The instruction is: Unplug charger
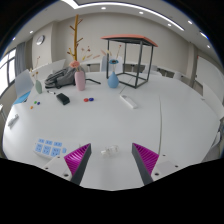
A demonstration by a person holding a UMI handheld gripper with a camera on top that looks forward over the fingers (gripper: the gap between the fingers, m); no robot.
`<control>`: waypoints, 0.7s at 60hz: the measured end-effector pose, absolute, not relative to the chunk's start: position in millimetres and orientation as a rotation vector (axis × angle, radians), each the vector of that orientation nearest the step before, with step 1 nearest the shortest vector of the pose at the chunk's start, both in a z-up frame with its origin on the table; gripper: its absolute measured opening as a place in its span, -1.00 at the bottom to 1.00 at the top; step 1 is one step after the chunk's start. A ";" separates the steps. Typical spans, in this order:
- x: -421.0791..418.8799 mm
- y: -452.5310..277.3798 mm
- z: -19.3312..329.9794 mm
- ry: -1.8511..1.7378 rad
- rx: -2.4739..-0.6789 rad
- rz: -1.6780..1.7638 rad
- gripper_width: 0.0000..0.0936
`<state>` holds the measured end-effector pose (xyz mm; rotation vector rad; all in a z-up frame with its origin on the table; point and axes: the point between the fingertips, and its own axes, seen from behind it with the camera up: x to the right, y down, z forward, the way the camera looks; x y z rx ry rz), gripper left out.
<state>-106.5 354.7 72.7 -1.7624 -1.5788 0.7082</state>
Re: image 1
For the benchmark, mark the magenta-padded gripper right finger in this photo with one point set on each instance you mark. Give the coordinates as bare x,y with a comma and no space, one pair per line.
146,160

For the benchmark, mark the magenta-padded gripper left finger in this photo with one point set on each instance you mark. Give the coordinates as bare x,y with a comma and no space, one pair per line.
76,160

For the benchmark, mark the flat white bar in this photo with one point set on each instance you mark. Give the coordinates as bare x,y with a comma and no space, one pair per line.
128,101

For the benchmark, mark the small red disc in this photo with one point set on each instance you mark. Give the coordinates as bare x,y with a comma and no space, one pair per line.
86,99

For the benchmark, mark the small black box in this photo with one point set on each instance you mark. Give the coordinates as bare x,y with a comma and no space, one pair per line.
63,99

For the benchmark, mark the small blue disc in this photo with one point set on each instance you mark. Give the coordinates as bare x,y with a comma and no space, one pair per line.
38,103
91,99

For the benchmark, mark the black marker pen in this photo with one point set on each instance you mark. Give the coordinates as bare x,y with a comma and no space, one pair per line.
51,92

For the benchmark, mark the white remote control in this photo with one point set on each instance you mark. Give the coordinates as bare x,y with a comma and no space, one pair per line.
13,121

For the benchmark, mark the pink vase with flower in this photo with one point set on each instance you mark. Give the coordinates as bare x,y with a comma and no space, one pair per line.
80,81

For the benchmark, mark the green vase with dried stems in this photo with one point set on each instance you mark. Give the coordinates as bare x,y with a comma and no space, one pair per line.
38,87

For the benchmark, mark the grey backpack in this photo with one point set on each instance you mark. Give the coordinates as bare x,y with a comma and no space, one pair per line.
61,78

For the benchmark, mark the blue vase with stems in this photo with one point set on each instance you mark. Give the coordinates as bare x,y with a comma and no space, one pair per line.
113,81

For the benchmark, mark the white chair blue cushion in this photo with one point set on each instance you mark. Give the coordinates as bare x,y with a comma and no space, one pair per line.
23,83

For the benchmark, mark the whiteboard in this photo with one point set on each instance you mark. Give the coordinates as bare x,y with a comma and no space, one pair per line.
210,78

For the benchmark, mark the window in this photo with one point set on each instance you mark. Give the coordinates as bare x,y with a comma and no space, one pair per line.
6,71

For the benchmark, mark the grey curtain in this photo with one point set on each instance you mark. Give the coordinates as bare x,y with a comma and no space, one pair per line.
20,58

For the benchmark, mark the wooden coat tree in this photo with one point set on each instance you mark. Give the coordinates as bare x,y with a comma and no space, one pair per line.
75,36

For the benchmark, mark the round ceiling lights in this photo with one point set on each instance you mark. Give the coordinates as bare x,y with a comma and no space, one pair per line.
103,7

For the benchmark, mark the ceiling strip light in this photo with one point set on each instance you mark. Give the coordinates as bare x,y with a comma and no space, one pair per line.
68,2

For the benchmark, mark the black frame stand orange top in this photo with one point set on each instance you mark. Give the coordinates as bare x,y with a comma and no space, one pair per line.
128,37

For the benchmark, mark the round wall clock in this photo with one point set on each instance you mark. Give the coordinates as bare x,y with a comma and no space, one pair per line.
40,40

